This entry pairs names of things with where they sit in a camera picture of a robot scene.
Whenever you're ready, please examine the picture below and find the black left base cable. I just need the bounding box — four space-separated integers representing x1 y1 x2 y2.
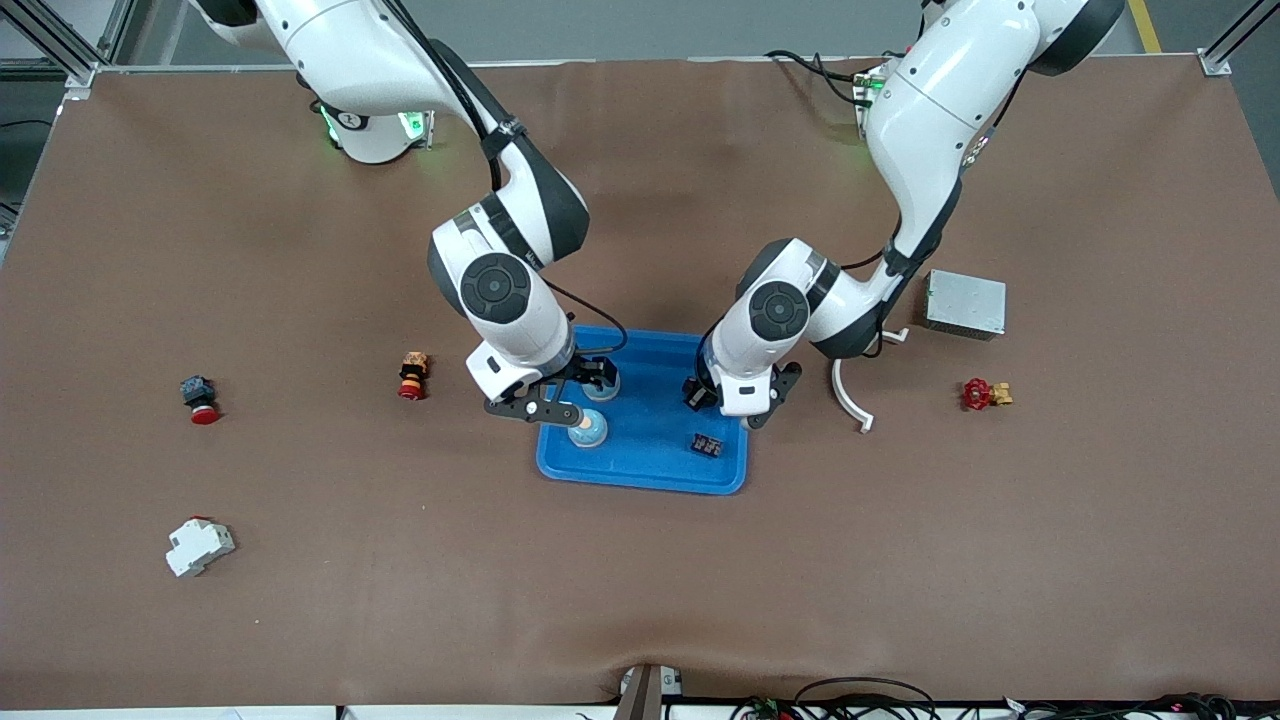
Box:
765 48 876 109

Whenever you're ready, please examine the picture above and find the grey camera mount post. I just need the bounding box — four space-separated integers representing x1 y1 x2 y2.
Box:
613 663 686 720

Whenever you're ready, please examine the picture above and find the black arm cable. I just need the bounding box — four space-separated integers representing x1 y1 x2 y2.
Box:
385 0 629 356
840 60 1031 361

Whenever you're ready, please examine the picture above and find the white circuit breaker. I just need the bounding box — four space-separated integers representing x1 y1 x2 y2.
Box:
165 516 237 579

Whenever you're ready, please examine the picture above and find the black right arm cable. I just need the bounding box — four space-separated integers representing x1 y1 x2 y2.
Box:
385 0 629 356

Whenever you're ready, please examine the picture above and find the red handwheel brass valve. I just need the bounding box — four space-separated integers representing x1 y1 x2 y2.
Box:
961 377 1014 412

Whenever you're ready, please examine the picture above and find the brown table mat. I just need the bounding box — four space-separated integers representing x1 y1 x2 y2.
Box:
0 55 1280 709

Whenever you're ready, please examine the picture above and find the grey metal box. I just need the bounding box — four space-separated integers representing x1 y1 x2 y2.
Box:
922 268 1008 342

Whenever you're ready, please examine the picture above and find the black cable bundle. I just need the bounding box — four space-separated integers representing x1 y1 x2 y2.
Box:
1000 692 1280 720

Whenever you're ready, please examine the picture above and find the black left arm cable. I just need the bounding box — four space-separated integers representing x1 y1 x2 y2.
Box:
840 60 1031 361

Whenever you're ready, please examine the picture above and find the white curved plastic piece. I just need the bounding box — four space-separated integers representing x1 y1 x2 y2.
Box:
832 328 909 434

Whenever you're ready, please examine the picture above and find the red mushroom push button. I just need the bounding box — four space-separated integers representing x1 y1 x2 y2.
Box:
180 375 221 426

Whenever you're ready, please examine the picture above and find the blue plastic tray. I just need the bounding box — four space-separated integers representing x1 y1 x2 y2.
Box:
536 325 753 496

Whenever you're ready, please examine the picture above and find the black looped cable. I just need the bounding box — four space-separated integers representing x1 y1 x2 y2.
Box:
795 677 938 720

